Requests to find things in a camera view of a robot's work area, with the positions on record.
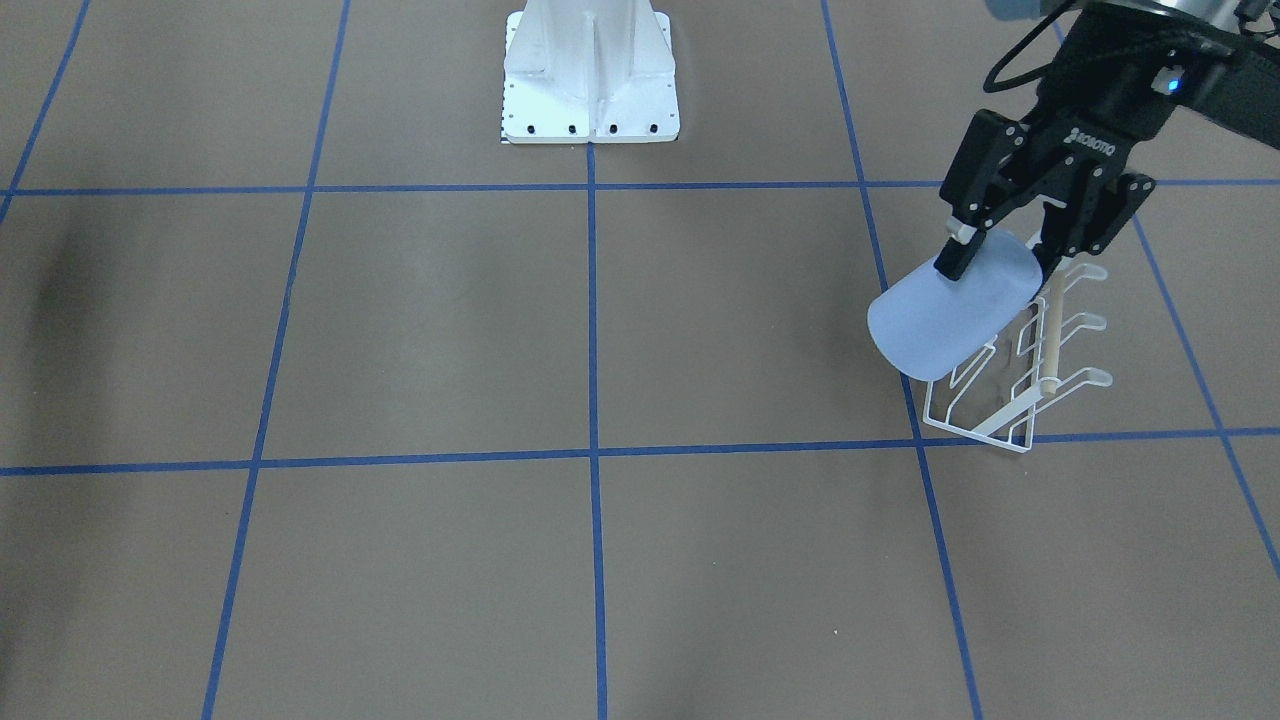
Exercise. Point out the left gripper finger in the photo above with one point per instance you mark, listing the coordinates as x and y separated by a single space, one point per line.
962 245
1050 250

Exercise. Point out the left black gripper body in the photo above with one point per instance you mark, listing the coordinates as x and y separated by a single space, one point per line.
1093 128

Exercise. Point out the light blue plastic cup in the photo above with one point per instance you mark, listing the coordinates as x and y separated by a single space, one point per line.
925 324

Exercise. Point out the white wire cup holder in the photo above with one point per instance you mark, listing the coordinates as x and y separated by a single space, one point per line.
997 395

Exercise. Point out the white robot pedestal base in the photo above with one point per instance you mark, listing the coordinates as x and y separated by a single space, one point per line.
589 72

